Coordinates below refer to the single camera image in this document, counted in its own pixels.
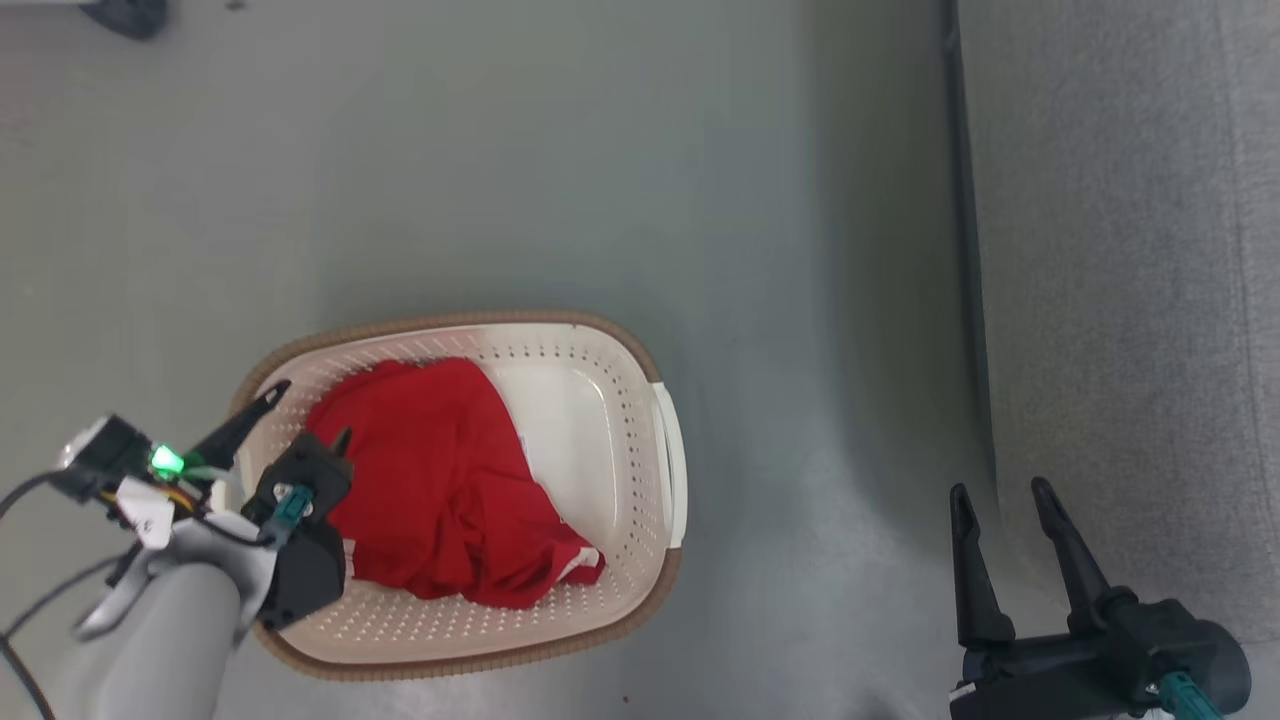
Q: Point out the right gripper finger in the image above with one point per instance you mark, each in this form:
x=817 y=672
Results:
x=972 y=580
x=1078 y=570

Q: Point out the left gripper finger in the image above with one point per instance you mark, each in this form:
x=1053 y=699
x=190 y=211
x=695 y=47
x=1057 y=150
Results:
x=342 y=443
x=240 y=430

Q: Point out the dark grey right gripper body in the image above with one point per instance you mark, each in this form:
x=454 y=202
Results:
x=1090 y=665

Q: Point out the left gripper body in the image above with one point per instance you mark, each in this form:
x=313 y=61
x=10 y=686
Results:
x=310 y=570

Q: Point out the red shirt with white trim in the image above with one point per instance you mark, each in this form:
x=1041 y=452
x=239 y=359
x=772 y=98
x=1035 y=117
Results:
x=430 y=470

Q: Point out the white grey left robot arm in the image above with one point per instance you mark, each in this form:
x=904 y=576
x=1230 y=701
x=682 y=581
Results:
x=160 y=640

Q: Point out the cream laundry basket brown rim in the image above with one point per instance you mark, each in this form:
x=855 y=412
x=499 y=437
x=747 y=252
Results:
x=580 y=420

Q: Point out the dark round floor object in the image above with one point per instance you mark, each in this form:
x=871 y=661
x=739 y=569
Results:
x=125 y=15

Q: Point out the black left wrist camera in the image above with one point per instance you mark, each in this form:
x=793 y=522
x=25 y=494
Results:
x=310 y=465

